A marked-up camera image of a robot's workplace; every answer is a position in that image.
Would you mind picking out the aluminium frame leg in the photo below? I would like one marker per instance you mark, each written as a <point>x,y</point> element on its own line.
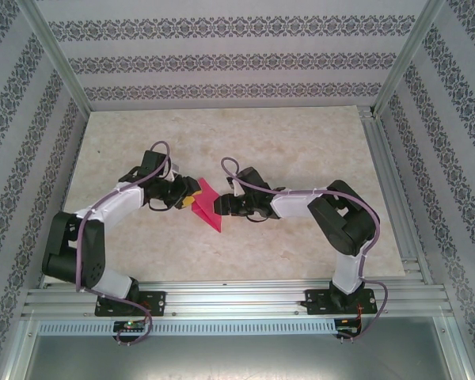
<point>457,348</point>
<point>17,348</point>

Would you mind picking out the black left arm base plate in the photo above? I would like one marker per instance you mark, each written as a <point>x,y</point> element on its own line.
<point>156,302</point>

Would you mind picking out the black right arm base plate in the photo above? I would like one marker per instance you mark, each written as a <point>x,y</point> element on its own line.
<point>316,301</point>

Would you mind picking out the aluminium mounting rail beam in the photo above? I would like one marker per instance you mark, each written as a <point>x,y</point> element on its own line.
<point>237,297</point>

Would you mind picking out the aluminium frame post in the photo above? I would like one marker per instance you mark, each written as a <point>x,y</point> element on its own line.
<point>409,55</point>
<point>55,55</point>

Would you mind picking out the grey sheet metal panel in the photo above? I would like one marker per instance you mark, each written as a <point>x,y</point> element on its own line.
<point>237,360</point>

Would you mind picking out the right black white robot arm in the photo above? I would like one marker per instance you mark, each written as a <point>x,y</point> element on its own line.
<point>340,221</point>

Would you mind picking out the pink cloth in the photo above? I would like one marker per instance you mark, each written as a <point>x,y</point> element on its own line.
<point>207,206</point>

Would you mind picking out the aluminium side rail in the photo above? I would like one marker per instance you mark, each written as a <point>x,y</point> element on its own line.
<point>396,198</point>

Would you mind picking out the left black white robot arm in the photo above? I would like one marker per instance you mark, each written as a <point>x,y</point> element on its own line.
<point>67,253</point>

